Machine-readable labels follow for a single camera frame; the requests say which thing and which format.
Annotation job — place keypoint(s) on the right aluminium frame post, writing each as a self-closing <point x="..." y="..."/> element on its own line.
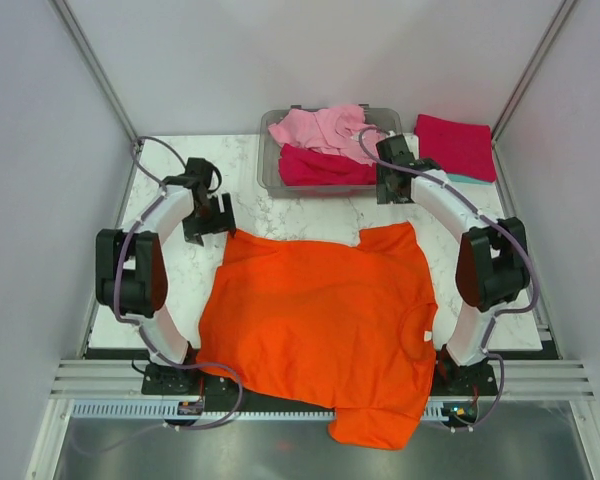
<point x="544" y="46"/>

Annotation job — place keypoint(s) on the light pink t shirt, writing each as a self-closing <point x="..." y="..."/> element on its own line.
<point x="333" y="130"/>

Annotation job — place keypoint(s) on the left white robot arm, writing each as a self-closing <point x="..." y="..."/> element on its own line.
<point x="130" y="271"/>

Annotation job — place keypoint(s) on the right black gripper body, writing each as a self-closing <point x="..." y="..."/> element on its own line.
<point x="384" y="194"/>

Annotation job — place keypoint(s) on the magenta t shirt in bin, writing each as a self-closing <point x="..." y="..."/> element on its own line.
<point x="299" y="167"/>

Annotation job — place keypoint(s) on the aluminium frame post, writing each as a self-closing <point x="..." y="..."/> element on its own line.
<point x="88" y="55"/>
<point x="544" y="46"/>

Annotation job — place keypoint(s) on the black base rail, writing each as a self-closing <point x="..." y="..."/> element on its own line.
<point x="217" y="394"/>

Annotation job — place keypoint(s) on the folded magenta t shirt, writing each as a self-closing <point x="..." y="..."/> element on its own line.
<point x="460" y="149"/>

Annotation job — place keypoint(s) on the folded teal t shirt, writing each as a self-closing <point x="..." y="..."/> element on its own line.
<point x="462" y="179"/>

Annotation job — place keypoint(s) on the white slotted cable duct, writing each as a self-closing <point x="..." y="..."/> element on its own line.
<point x="173" y="410"/>

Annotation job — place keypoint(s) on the orange t shirt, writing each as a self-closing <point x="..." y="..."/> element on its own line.
<point x="341" y="327"/>

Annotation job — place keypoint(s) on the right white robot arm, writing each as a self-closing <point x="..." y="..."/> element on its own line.
<point x="493" y="264"/>

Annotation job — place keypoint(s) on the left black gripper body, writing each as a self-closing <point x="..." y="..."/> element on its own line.
<point x="209" y="219"/>

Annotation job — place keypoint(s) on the left aluminium frame post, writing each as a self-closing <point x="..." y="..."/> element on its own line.
<point x="88" y="55"/>

